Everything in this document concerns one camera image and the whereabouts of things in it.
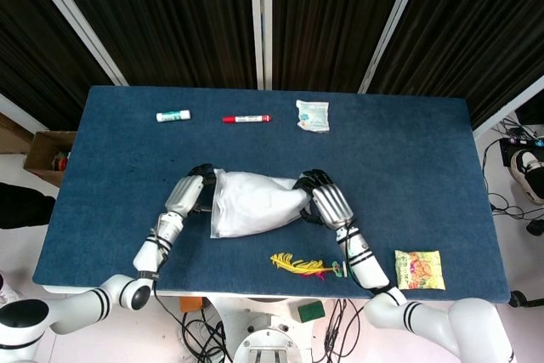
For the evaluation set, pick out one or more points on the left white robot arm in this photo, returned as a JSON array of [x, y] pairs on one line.
[[144, 256]]

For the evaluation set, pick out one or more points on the yellow snack packet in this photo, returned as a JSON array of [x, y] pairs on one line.
[[420, 269]]

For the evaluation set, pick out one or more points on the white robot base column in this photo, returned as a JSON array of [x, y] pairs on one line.
[[268, 329]]

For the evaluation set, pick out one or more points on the brown cardboard box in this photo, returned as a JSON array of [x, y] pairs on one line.
[[40, 154]]

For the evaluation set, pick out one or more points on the black power adapter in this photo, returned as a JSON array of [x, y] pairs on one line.
[[536, 227]]

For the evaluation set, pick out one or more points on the yellow pink feather toy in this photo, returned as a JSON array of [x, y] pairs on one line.
[[297, 266]]

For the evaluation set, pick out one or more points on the red white marker pen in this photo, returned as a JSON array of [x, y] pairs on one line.
[[246, 119]]

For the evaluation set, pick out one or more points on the white wet wipe packet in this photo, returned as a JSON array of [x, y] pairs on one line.
[[313, 115]]

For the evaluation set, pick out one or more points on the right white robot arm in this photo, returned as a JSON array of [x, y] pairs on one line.
[[365, 265]]

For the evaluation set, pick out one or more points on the black white sneaker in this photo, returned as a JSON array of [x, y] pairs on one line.
[[527, 171]]

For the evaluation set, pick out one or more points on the white frame post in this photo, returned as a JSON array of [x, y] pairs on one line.
[[72, 18], [506, 110], [17, 110], [393, 23], [260, 18]]

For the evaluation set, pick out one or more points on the black power strip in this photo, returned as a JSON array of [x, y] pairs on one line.
[[510, 150]]

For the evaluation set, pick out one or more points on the white green glue stick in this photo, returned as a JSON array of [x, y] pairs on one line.
[[173, 115]]

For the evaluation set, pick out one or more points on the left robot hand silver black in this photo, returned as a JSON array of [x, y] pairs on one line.
[[185, 195]]

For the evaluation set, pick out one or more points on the white plastic bag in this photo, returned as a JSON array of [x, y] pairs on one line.
[[251, 205]]

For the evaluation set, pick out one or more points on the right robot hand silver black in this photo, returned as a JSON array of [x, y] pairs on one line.
[[331, 205]]

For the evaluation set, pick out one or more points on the blue felt table mat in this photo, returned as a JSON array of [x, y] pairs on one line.
[[382, 159]]

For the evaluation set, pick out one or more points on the green block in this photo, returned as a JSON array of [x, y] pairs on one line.
[[311, 311]]

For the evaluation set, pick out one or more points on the orange button box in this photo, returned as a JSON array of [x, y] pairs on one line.
[[191, 304]]

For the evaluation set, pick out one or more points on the black cloth bundle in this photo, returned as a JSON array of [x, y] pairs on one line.
[[21, 205]]

